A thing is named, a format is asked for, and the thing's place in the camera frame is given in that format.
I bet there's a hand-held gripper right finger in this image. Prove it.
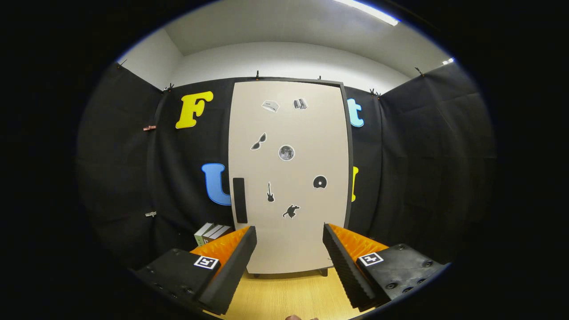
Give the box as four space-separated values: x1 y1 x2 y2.
322 222 447 312

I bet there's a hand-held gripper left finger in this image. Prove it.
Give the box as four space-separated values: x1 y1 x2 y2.
133 225 257 316

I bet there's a beige cabinet door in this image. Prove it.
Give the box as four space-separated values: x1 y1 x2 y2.
228 81 352 275

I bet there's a dark grey cabinet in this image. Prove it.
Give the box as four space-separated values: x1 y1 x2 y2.
228 77 355 278

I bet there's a black backdrop cloth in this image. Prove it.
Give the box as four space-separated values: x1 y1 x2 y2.
76 62 496 267

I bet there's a row of black clips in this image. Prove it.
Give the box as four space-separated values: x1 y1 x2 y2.
116 59 425 97

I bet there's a long ceiling light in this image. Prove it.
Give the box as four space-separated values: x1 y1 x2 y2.
333 0 400 26

